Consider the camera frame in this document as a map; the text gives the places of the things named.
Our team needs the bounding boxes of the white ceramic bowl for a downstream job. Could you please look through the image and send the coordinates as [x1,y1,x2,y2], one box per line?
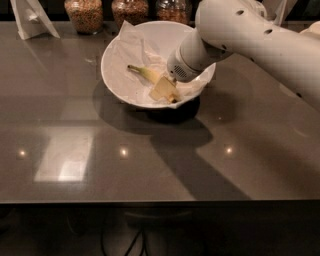
[100,20,217,110]

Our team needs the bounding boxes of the glass jar of brown grains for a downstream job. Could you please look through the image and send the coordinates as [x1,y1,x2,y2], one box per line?
[111,0,149,27]

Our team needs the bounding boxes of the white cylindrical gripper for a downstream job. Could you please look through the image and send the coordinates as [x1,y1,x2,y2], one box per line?
[149,29,231,102]

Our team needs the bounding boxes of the black cable under table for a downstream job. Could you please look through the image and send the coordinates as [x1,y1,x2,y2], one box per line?
[99,229,148,256]

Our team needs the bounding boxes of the white folded card stand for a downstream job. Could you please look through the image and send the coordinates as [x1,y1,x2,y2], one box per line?
[262,0,298,26]
[10,0,60,40]

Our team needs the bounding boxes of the white folded card stand left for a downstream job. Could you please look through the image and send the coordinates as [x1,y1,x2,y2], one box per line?
[10,0,60,40]

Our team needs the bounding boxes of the yellow banana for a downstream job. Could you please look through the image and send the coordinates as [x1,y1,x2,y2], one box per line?
[127,65,167,88]

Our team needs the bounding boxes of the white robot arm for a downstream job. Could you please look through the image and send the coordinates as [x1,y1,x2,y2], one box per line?
[166,0,320,110]

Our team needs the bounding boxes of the white folded card stand right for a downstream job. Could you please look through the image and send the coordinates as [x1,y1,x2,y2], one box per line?
[262,0,298,26]

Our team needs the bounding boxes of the glass jar of red grains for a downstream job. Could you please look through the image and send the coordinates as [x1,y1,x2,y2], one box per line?
[156,0,192,25]

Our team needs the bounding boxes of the white paper napkin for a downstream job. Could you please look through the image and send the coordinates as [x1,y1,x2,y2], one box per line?
[105,20,209,109]

